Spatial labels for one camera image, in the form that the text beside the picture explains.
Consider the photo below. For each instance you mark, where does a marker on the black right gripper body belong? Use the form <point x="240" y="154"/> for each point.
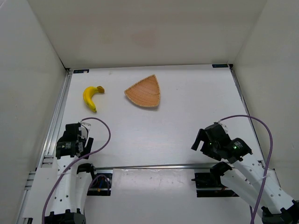
<point x="203" y="139"/>

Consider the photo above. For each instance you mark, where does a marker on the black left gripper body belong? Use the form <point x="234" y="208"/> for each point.
<point x="73" y="128"/>

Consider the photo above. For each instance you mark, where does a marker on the yellow fake banana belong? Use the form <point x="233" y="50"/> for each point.
<point x="88" y="93"/>

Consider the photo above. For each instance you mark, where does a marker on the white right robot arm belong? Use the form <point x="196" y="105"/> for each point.
<point x="239" y="170"/>

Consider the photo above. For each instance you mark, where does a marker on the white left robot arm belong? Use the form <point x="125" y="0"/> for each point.
<point x="66" y="205"/>

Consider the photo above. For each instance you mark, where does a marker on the triangular woven wicker basket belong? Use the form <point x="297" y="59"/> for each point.
<point x="145" y="94"/>

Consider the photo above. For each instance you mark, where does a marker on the right blue corner label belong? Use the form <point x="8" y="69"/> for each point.
<point x="219" y="65"/>

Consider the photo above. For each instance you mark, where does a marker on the blue corner label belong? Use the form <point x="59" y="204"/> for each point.
<point x="219" y="65"/>
<point x="81" y="71"/>

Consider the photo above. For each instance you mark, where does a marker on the left blue corner label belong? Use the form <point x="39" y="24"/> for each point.
<point x="81" y="71"/>

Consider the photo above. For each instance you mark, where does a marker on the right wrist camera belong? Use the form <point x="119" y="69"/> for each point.
<point x="225" y="128"/>

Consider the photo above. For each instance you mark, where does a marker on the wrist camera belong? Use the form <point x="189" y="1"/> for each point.
<point x="225" y="128"/>
<point x="86" y="126"/>

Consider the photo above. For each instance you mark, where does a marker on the front aluminium frame rail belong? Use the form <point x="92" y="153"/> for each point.
<point x="176" y="166"/>

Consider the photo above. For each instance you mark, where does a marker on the aluminium frame rail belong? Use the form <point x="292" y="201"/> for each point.
<point x="176" y="166"/>
<point x="231" y="67"/>
<point x="49" y="144"/>

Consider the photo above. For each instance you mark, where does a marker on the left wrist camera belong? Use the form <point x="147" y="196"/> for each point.
<point x="86" y="126"/>

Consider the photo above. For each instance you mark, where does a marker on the left aluminium frame rail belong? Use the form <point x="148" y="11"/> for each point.
<point x="49" y="144"/>

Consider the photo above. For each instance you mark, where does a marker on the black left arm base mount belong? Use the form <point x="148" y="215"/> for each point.
<point x="102" y="185"/>

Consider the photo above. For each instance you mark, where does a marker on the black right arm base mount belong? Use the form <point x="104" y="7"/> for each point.
<point x="207" y="187"/>

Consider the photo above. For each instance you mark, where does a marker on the right aluminium frame rail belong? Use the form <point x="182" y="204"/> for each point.
<point x="231" y="67"/>

